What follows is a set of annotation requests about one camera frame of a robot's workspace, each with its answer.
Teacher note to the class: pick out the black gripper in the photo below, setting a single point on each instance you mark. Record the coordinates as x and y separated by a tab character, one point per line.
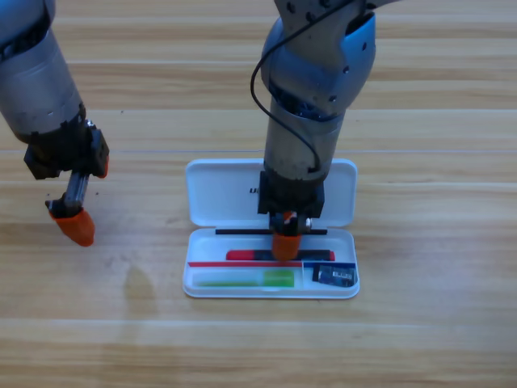
64	155
291	194

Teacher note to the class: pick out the black marker with red cap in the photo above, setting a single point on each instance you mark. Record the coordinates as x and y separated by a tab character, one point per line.
246	255

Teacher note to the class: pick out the green highlighter pen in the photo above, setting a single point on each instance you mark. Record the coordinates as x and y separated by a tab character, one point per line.
258	279

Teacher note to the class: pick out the black eraser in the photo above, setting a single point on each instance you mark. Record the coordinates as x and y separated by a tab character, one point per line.
334	275

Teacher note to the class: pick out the white Unitree pencil case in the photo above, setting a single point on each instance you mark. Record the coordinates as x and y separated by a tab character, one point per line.
226	194

